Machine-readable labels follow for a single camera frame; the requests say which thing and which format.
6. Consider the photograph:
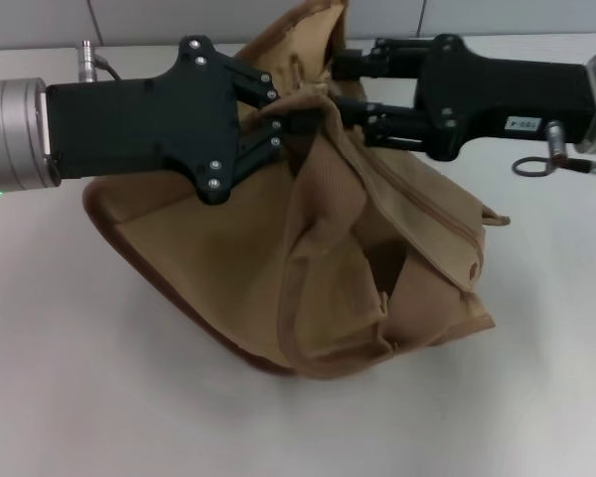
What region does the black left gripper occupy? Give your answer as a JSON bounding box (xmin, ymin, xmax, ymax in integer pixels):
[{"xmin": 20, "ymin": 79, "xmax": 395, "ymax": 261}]
[{"xmin": 46, "ymin": 35, "xmax": 320, "ymax": 207}]

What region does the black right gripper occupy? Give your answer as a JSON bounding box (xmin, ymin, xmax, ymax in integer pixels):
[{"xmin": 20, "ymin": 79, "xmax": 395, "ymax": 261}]
[{"xmin": 333, "ymin": 33, "xmax": 596, "ymax": 163}]

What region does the khaki canvas food bag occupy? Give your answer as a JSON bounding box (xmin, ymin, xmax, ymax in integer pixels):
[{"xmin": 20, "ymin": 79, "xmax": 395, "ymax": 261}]
[{"xmin": 81, "ymin": 0, "xmax": 512, "ymax": 382}]

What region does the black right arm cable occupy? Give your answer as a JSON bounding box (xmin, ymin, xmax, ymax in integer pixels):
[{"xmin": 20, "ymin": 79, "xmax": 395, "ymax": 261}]
[{"xmin": 512, "ymin": 155, "xmax": 596, "ymax": 188}]

